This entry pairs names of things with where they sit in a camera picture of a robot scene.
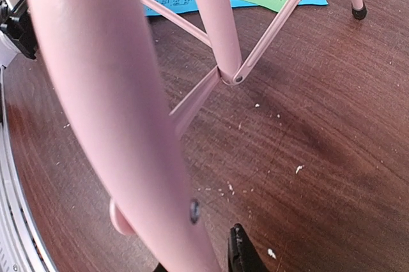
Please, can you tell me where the pink music stand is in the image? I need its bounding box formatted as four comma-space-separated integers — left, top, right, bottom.
19, 0, 368, 272

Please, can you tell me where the aluminium front rail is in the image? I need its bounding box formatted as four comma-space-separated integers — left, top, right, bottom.
1, 66, 57, 271

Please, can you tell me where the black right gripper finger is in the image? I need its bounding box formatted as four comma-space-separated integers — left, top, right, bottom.
228, 223, 268, 272

